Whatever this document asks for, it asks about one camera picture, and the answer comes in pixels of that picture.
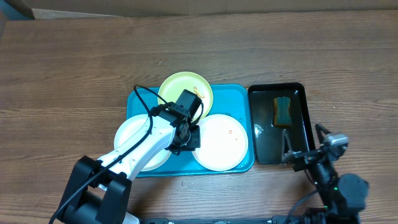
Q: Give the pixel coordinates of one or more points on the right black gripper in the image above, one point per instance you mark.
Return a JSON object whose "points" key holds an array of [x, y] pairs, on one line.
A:
{"points": [[306, 159]]}

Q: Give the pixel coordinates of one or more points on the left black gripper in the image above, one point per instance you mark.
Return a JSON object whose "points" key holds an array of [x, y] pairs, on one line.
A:
{"points": [[194, 142]]}

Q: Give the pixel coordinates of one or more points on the pale pink plate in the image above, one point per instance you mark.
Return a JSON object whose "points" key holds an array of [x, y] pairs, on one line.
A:
{"points": [[223, 143]]}

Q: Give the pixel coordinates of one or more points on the green yellow sponge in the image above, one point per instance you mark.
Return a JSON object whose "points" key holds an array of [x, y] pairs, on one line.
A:
{"points": [[282, 117]]}

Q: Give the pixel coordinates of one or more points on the yellow plate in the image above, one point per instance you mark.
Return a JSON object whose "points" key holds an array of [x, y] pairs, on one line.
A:
{"points": [[174, 85]]}

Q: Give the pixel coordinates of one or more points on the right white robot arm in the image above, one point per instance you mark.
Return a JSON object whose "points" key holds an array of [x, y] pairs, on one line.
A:
{"points": [[343, 197]]}

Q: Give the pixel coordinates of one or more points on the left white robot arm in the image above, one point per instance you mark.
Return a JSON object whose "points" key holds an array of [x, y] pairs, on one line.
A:
{"points": [[98, 190]]}

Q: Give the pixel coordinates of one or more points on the teal plastic tray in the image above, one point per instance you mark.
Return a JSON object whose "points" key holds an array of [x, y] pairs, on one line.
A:
{"points": [[228, 99]]}

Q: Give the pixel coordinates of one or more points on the black water tray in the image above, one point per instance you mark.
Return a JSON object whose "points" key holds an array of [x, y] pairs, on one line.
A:
{"points": [[267, 137]]}

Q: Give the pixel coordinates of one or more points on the white plate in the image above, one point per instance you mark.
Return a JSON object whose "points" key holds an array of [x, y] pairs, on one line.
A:
{"points": [[129, 128]]}

